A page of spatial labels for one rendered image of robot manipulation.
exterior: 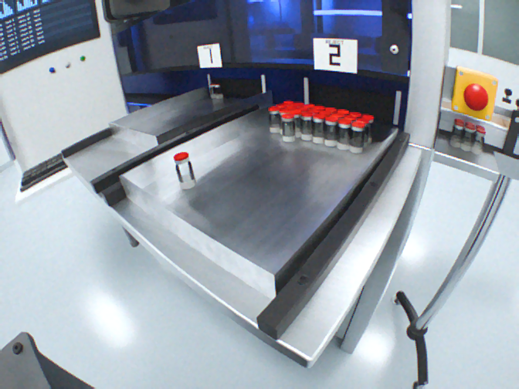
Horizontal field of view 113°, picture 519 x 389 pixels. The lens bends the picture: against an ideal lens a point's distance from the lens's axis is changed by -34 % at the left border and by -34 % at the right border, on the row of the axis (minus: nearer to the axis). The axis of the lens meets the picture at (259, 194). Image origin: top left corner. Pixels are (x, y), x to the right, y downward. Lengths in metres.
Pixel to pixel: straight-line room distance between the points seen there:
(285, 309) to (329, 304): 0.04
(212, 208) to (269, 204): 0.07
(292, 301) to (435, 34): 0.42
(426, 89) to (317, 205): 0.28
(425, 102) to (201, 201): 0.38
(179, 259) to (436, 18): 0.47
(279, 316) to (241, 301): 0.05
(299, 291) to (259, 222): 0.11
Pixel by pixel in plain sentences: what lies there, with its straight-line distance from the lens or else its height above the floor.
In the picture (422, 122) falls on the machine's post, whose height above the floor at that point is 0.93.
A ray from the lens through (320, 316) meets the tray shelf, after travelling 0.21.
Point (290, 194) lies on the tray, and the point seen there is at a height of 0.88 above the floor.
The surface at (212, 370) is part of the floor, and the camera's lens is 1.14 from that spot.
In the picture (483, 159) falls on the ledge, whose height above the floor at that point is 0.88.
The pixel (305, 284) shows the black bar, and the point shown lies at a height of 0.90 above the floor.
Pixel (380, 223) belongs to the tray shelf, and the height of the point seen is 0.88.
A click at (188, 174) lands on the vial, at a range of 0.34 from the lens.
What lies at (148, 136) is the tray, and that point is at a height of 0.91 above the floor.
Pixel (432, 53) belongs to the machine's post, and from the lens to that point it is 0.46.
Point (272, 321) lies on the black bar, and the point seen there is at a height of 0.90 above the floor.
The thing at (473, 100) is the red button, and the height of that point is 0.99.
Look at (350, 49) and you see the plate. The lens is 0.49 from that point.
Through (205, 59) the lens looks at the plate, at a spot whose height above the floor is 1.01.
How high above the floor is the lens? 1.06
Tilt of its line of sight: 34 degrees down
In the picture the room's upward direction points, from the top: 6 degrees counter-clockwise
